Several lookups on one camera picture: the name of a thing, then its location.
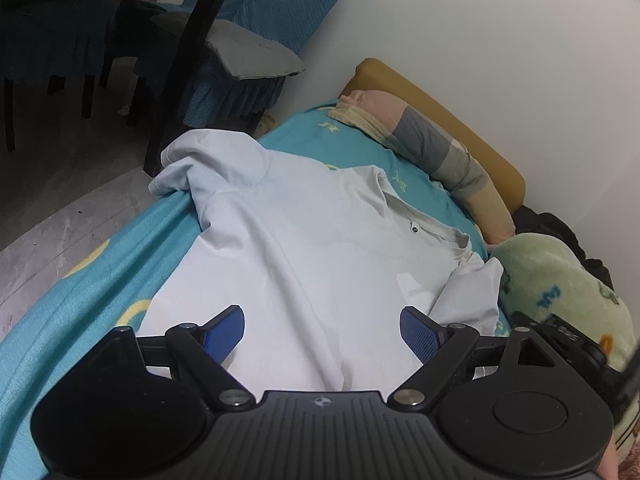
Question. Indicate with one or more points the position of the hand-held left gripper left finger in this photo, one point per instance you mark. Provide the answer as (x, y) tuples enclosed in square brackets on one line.
[(226, 331)]

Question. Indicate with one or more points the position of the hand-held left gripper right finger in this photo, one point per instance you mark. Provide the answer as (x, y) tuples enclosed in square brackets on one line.
[(418, 334)]

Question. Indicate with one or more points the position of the white collared shirt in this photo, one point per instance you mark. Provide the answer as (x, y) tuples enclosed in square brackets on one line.
[(300, 240)]

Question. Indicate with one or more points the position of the person's right forearm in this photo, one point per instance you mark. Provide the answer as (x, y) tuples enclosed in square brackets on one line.
[(607, 462)]

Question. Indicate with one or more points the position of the green printed fleece blanket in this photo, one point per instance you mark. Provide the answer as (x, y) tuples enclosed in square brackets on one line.
[(550, 280)]

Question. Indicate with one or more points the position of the black cloth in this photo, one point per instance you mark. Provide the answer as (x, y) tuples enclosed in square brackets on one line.
[(550, 225)]

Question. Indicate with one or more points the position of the teal printed bed sheet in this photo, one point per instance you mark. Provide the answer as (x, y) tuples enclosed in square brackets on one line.
[(75, 320)]

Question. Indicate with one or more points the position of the plaid pillow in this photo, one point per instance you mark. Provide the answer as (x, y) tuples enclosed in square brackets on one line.
[(425, 140)]

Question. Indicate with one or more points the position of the yellow headboard cushion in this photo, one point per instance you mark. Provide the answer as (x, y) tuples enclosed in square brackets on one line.
[(482, 137)]

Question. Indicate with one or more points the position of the grey seat cushion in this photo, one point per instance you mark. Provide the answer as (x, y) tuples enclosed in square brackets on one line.
[(250, 52)]

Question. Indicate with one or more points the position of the black table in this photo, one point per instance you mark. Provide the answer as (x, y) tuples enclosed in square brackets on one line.
[(190, 50)]

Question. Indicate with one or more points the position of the blue covered chair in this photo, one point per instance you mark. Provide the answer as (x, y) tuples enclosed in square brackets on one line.
[(280, 0), (45, 40)]

